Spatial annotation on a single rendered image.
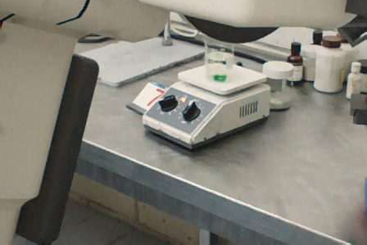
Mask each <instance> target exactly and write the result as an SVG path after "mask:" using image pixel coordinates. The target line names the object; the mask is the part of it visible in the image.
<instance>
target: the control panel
mask: <svg viewBox="0 0 367 245"><path fill-rule="evenodd" d="M170 95H175V97H176V99H177V100H178V102H179V104H178V106H177V107H176V108H175V109H174V110H173V111H162V110H161V107H160V106H159V105H158V103H157V102H156V103H155V104H154V105H153V106H152V107H151V109H150V110H149V111H147V112H146V113H145V114H146V115H147V116H150V117H151V118H153V119H155V120H159V121H160V122H163V123H165V124H167V125H170V126H172V127H175V128H176V129H179V130H181V131H183V132H185V133H187V134H191V133H192V132H193V131H194V130H195V129H196V128H197V127H198V126H199V125H200V124H201V123H202V122H203V120H204V119H205V118H206V117H207V116H208V115H209V114H210V113H211V112H212V110H214V109H215V108H216V107H217V104H214V103H213V102H208V101H207V100H204V99H202V98H198V97H196V96H193V95H191V94H189V93H185V92H183V91H181V90H179V89H176V88H173V87H170V88H169V89H168V90H167V91H166V92H165V94H164V95H163V96H162V97H161V98H164V97H168V96H170ZM182 98H185V101H183V102H181V99H182ZM192 100H193V101H194V102H195V103H196V105H197V107H198V108H199V109H200V110H201V113H200V115H199V116H198V117H197V118H196V119H194V120H184V118H183V117H182V111H183V110H184V109H185V107H186V106H187V105H188V104H189V103H190V102H191V101H192Z"/></svg>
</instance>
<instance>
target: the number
mask: <svg viewBox="0 0 367 245"><path fill-rule="evenodd" d="M165 91H166V90H164V89H163V88H159V87H157V86H156V85H154V84H152V83H150V84H149V85H148V86H147V87H146V88H145V89H144V90H143V92H142V93H141V94H140V95H139V96H138V98H137V99H136V100H135V101H136V102H139V103H141V104H143V105H144V106H146V107H149V108H151V106H152V105H153V104H154V103H155V102H156V101H157V99H158V98H159V97H160V96H161V95H162V94H163V93H164V92H165Z"/></svg>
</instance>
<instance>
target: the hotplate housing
mask: <svg viewBox="0 0 367 245"><path fill-rule="evenodd" d="M170 87H173V88H176V89H179V90H181V91H183V92H185V93H189V94H191V95H193V96H196V97H198V98H202V99H204V100H207V101H208V102H213V103H214V104H217V107H216V108H215V109H214V110H212V112H211V113H210V114H209V115H208V116H207V117H206V118H205V119H204V120H203V122H202V123H201V124H200V125H199V126H198V127H197V128H196V129H195V130H194V131H193V132H192V133H191V134H187V133H185V132H183V131H181V130H179V129H176V128H175V127H172V126H170V125H167V124H165V123H163V122H160V121H159V120H155V119H153V118H151V117H150V116H147V115H146V114H145V113H146V112H145V113H144V115H143V123H144V128H145V129H149V130H151V131H152V132H153V133H156V134H159V135H160V136H163V137H165V138H167V139H169V140H172V141H174V142H176V143H179V144H180V145H182V146H184V147H187V148H189V149H191V150H193V149H194V148H197V147H200V146H203V145H205V144H208V143H211V142H213V141H215V140H217V139H219V138H223V137H225V136H227V135H230V134H233V133H235V132H238V131H240V130H242V129H245V128H248V127H250V126H253V125H256V124H258V123H260V122H262V121H264V120H268V116H267V115H268V114H269V109H270V87H269V85H267V84H263V83H259V84H255V85H252V86H251V87H248V88H244V89H241V90H238V91H236V92H233V93H229V94H225V95H221V94H218V93H214V92H212V91H210V90H207V89H205V88H201V87H198V86H196V85H194V84H190V83H188V82H185V81H179V82H177V83H174V84H173V85H171V86H170ZM168 89H169V88H168ZM168 89H167V90H168ZM167 90H166V91H167ZM166 91H165V92H166ZM165 92H164V93H163V94H162V95H161V96H160V97H159V98H161V97H162V96H163V95H164V94H165ZM159 98H158V99H159ZM158 99H157V100H158Z"/></svg>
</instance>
